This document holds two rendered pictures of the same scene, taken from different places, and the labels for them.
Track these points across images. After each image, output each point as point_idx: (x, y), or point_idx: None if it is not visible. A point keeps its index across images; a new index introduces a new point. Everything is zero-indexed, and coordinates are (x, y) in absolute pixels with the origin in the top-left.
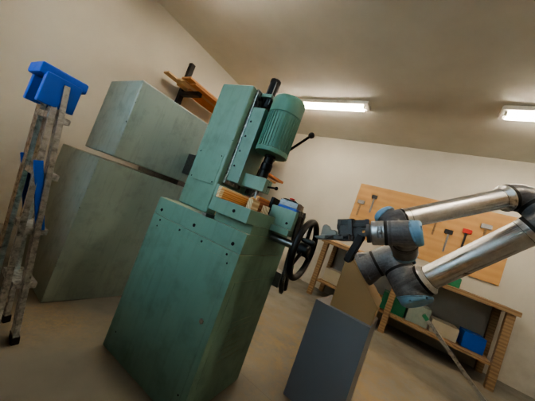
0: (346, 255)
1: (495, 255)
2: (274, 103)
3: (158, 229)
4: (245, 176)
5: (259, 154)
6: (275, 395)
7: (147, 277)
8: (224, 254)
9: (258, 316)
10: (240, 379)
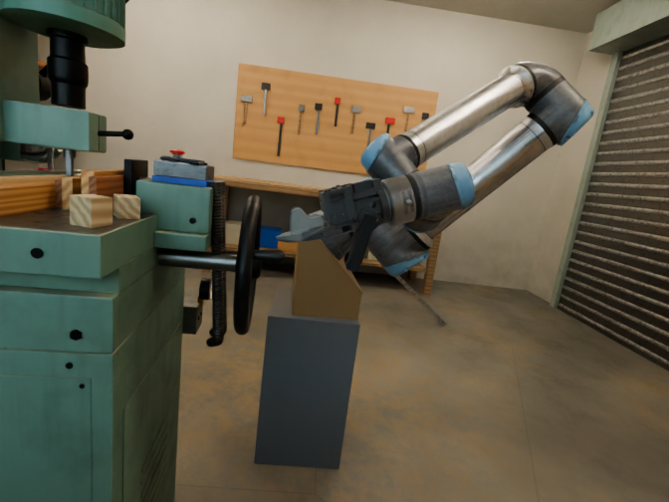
0: (351, 260)
1: (504, 177)
2: None
3: None
4: (6, 111)
5: (24, 29)
6: (246, 475)
7: None
8: (60, 368)
9: (177, 396)
10: (179, 495)
